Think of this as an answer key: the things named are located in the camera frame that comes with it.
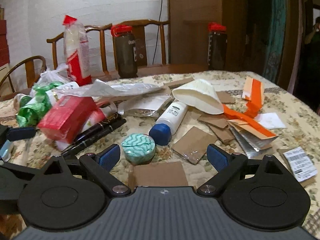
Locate clear plastic bag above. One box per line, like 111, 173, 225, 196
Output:
53, 80, 161, 98

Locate small brown cardboard piece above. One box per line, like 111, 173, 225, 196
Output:
172, 126, 217, 165

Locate red cardboard box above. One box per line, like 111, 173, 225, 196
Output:
37, 95, 97, 144

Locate brown cardboard piece flat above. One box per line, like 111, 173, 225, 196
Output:
128, 161, 188, 190

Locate white bottle blue cap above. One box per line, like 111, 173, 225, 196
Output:
149, 101, 188, 146

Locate white paper bowl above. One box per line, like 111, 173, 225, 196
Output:
172, 79, 224, 115

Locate orange white paper strip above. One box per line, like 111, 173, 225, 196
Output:
223, 76, 277, 140

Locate floral quilted tablecloth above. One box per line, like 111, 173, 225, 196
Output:
1, 70, 319, 239

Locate white receipt label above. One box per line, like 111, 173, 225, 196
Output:
283, 147, 318, 182

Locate silver foil pouch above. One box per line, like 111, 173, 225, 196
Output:
117, 95, 173, 118

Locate green plastic bag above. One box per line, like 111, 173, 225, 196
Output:
16, 81, 63, 127

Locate white plastic bag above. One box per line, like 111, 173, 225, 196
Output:
29, 63, 70, 98

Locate person in dark clothes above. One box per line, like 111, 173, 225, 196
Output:
295, 17, 319, 112

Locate dark bottle red lid right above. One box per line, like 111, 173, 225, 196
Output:
207, 22, 227, 70

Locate dark bottle red lid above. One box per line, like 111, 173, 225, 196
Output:
111, 24, 137, 78
207, 22, 227, 70

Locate round wooden armchair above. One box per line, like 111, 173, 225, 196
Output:
0, 55, 47, 98

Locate wooden chair behind table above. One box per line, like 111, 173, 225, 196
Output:
46, 19, 171, 78

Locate bag of paper cups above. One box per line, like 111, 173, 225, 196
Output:
63, 15, 92, 86

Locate dark bottle red lid left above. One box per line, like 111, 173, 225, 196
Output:
111, 24, 137, 78

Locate stack of red boxes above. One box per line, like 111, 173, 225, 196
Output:
0, 20, 10, 66

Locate wooden cabinet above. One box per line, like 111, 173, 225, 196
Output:
168, 0, 247, 72

